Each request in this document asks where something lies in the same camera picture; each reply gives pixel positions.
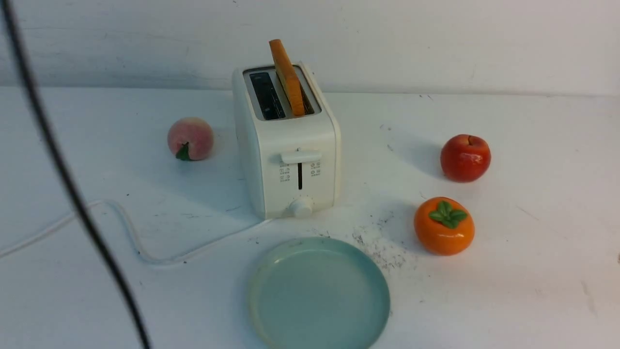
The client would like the orange persimmon with green leaf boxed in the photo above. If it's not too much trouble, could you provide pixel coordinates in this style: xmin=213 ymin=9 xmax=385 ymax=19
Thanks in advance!
xmin=413 ymin=197 xmax=476 ymax=256

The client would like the toast slice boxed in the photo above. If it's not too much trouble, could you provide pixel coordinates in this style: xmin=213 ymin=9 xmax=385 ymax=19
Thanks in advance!
xmin=269 ymin=39 xmax=306 ymax=117

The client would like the white two-slot toaster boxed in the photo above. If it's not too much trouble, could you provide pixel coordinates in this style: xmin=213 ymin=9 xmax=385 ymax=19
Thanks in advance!
xmin=231 ymin=62 xmax=341 ymax=220

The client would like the black hanging cable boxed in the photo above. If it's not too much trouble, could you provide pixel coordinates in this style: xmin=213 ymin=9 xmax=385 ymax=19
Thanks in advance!
xmin=0 ymin=0 xmax=152 ymax=349

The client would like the pink peach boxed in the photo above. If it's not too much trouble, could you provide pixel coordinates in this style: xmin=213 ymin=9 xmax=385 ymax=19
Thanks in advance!
xmin=168 ymin=117 xmax=215 ymax=161

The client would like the light green round plate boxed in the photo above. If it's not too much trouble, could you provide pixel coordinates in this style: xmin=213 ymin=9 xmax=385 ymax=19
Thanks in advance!
xmin=247 ymin=237 xmax=390 ymax=349

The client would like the white power cord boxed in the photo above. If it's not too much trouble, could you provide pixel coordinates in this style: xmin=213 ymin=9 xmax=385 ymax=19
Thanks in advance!
xmin=0 ymin=199 xmax=272 ymax=266

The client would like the red apple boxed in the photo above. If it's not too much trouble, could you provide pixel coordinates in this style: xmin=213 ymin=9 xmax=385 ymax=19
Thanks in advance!
xmin=440 ymin=134 xmax=492 ymax=183

